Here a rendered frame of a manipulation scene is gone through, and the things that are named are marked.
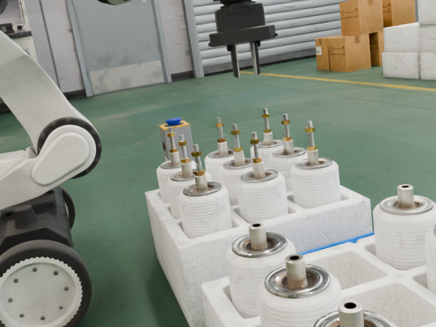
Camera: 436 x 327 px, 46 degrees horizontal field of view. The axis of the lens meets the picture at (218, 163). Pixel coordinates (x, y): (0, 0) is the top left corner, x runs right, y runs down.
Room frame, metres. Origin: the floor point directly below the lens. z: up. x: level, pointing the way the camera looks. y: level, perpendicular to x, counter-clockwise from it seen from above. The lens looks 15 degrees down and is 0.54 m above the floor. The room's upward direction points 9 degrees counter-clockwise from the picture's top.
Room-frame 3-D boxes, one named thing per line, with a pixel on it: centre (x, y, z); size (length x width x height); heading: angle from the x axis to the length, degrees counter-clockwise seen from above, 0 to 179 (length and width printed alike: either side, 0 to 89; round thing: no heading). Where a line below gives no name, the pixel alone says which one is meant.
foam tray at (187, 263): (1.09, -0.05, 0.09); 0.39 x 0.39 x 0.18; 15
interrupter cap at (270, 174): (0.97, -0.08, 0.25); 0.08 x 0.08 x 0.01
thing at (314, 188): (1.00, -0.19, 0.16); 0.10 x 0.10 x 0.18
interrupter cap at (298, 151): (1.12, -0.16, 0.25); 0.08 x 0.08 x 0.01
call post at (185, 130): (1.35, 0.10, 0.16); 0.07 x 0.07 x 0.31; 15
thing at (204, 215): (0.94, 0.04, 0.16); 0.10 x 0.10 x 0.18
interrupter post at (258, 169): (0.97, -0.08, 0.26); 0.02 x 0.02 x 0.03
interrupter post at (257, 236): (0.65, -0.04, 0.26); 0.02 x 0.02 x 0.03
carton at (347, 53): (4.71, -1.32, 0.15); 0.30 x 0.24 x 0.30; 15
